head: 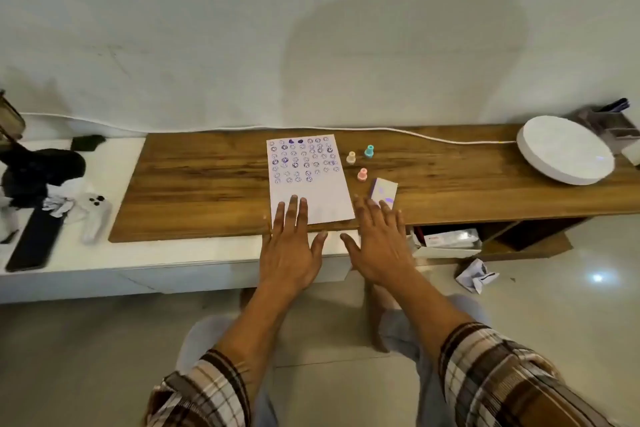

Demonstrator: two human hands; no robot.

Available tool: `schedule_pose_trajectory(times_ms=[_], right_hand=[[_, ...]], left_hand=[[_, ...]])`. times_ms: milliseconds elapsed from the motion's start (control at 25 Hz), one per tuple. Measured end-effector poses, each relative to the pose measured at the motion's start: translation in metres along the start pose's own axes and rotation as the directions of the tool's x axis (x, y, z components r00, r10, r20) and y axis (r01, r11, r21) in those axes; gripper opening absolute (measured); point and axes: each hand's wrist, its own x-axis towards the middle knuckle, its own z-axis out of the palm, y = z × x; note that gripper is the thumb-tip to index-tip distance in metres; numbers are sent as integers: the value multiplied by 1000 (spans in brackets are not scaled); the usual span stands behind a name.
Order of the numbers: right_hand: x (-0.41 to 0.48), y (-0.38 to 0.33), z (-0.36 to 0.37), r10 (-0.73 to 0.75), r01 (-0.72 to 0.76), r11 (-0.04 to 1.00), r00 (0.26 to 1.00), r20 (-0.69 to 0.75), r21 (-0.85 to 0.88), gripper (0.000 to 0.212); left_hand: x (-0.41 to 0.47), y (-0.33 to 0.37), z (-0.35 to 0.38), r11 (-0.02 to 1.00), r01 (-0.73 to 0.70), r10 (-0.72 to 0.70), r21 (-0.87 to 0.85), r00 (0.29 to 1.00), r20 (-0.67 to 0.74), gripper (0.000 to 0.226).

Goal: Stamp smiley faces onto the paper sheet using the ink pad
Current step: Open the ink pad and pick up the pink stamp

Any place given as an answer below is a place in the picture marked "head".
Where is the person's left hand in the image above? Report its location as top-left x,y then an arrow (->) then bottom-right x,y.
259,195 -> 329,295

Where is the person's right forearm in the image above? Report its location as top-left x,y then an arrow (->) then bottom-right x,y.
368,267 -> 617,427

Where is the white stamped paper sheet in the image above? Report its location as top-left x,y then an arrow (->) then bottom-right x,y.
266,134 -> 356,226

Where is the white cardboard box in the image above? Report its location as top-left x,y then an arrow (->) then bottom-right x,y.
409,229 -> 484,260

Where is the long black remote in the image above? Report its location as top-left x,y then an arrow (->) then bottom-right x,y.
4,205 -> 66,274

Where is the crumpled white paper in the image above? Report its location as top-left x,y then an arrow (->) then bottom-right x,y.
454,258 -> 500,295

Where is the person's left forearm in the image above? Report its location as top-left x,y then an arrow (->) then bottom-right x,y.
146,283 -> 315,427

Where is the person's right hand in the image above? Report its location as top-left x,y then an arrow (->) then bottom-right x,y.
340,194 -> 417,288

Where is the white ink pad box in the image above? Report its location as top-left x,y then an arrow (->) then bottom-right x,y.
369,177 -> 400,207

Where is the crumpled white wrapper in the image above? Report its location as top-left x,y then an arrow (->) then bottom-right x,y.
42,195 -> 74,219

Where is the white cable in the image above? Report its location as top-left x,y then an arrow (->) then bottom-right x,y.
19,112 -> 519,146

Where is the wooden lower shelf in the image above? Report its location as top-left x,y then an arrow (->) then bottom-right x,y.
481,218 -> 587,263

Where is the person's left leg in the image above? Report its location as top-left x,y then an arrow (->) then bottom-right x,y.
174,289 -> 281,427

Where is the round white lamp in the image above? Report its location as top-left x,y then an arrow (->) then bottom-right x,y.
516,115 -> 616,186

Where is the white cabinet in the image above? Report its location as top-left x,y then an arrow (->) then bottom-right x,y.
0,136 -> 362,305

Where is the clear acrylic desk organiser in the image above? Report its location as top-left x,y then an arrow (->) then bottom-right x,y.
576,100 -> 640,153

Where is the person's leg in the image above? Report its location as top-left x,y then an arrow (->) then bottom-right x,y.
174,289 -> 281,427
369,285 -> 492,427

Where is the black phone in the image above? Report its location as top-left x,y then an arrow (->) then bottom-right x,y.
69,134 -> 107,152

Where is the brown glass jar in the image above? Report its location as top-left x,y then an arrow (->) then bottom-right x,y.
0,89 -> 26,143

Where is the white game controller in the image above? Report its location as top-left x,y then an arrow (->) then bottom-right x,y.
74,193 -> 113,245

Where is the person's right leg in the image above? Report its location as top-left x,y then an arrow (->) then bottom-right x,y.
369,285 -> 492,427

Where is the black cloth bag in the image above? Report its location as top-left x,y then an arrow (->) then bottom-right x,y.
0,143 -> 87,210

